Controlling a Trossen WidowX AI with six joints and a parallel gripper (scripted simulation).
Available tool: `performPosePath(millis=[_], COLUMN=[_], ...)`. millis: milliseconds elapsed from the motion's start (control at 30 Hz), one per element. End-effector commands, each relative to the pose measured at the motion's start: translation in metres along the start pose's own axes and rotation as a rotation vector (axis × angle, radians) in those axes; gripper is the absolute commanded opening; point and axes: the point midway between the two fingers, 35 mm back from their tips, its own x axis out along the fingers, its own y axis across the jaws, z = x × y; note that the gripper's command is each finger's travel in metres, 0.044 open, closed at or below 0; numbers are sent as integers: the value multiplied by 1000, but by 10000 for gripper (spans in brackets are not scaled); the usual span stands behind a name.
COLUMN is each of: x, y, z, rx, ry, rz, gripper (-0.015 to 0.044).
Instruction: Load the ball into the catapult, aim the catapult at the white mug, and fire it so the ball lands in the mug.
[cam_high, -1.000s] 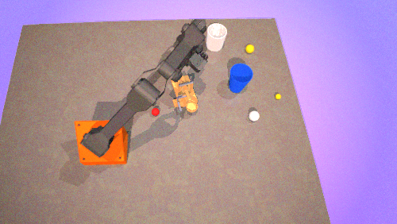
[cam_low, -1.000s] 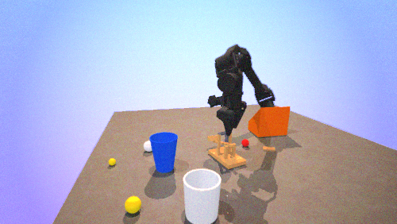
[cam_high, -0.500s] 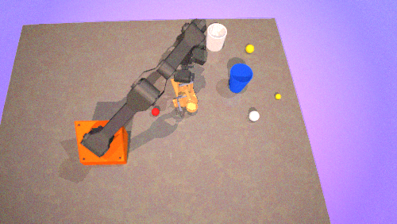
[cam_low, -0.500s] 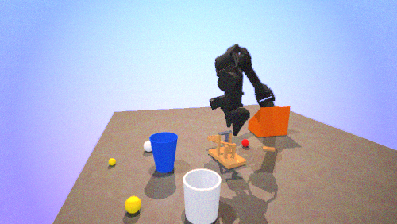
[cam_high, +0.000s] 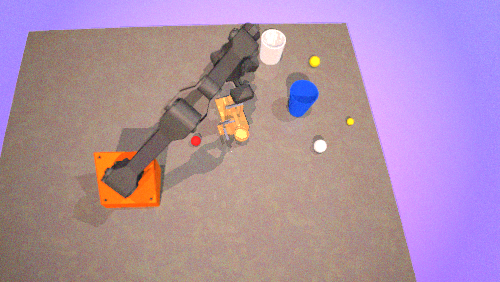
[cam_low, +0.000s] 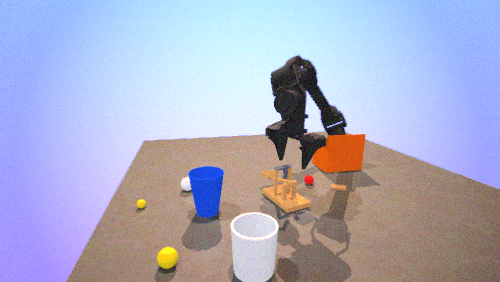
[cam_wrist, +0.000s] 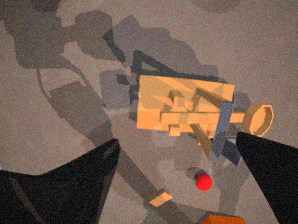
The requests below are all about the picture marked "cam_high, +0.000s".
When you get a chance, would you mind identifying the white cup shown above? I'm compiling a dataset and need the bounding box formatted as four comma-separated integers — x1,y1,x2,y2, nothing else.
260,30,286,64

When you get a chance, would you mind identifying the blue cup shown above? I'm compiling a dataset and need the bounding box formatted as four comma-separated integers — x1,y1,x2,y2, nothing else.
289,80,319,117

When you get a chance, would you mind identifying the white ball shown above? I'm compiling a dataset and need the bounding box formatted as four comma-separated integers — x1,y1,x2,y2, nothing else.
314,140,327,153

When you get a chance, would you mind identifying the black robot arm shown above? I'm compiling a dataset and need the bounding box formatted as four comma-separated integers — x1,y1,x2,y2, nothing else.
100,23,260,199

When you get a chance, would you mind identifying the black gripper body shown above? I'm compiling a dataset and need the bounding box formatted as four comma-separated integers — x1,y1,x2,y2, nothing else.
210,49,254,105

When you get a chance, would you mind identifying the red ball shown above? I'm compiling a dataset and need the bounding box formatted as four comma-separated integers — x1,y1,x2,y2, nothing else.
191,136,201,146

